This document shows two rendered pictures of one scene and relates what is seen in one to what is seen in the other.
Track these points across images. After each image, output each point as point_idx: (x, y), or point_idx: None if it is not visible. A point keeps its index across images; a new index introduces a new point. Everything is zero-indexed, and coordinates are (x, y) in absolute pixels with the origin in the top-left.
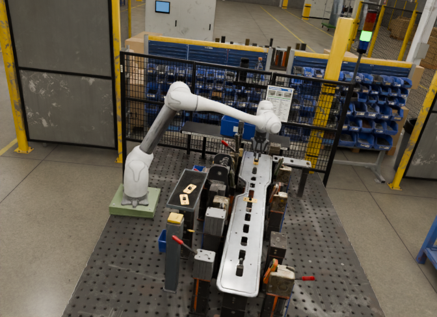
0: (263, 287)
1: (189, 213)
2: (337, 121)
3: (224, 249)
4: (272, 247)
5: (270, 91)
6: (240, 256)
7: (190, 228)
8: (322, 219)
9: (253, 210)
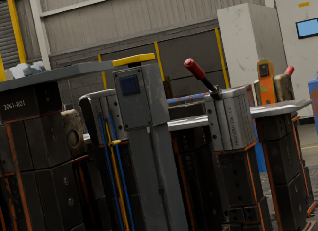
0: (223, 207)
1: (63, 137)
2: None
3: (189, 121)
4: (204, 105)
5: None
6: (200, 136)
7: (75, 182)
8: None
9: (85, 135)
